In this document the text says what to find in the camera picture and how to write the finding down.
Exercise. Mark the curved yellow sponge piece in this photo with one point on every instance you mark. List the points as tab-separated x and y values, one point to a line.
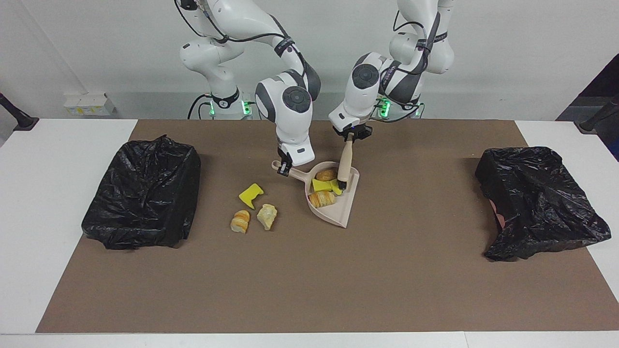
320	186

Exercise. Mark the white wall socket box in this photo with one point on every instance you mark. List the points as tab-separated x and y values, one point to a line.
87	105

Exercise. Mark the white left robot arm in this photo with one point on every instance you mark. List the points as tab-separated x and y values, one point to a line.
362	92

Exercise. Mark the brown bread roll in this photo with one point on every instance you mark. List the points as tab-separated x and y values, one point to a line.
326	175

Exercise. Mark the notched yellow sponge piece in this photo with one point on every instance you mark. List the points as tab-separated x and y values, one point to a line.
250	194

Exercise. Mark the beige plastic dustpan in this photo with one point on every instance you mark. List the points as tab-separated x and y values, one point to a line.
341	212

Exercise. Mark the black bag lined pink bin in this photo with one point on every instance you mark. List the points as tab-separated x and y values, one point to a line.
537	203

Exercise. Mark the black camera stand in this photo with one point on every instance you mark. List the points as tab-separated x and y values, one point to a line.
592	121
22	121

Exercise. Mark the brown table mat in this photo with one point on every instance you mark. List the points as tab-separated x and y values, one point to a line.
309	299

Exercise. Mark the large striped croissant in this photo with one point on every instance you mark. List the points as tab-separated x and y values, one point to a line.
321	199

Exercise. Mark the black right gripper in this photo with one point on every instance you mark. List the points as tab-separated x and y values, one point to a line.
284	155

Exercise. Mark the small striped croissant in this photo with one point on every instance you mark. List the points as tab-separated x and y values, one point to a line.
240	221

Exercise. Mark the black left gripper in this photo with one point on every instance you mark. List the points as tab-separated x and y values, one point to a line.
355	130

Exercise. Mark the yellow sponge with green side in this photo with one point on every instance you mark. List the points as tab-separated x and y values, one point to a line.
336	187

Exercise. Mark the beige hand brush black bristles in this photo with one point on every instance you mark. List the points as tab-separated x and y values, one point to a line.
345	162

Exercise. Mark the pale pastry piece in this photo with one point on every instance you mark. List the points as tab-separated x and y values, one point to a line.
266	216

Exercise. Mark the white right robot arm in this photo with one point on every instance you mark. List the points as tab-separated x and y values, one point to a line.
292	121

